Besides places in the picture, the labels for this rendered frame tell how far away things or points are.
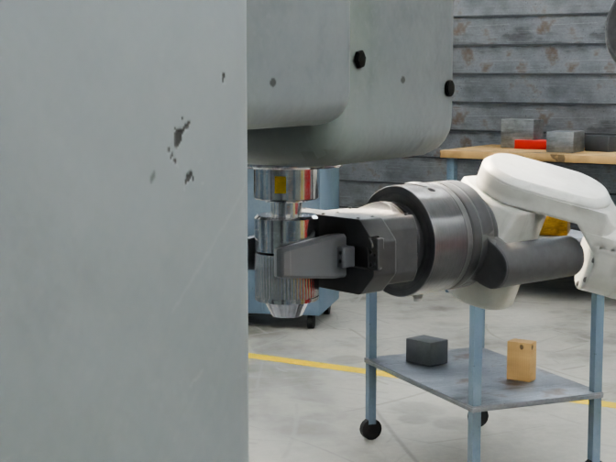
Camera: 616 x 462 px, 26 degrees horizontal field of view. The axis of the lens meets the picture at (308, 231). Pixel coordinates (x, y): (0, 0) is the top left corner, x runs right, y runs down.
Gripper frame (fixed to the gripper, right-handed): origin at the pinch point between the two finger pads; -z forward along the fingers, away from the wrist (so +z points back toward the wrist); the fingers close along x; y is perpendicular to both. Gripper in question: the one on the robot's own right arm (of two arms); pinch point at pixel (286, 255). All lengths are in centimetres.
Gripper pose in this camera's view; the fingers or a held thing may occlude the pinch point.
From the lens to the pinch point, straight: 97.9
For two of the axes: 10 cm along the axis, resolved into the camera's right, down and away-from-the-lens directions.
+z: 7.7, -0.9, 6.3
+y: 0.1, 9.9, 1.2
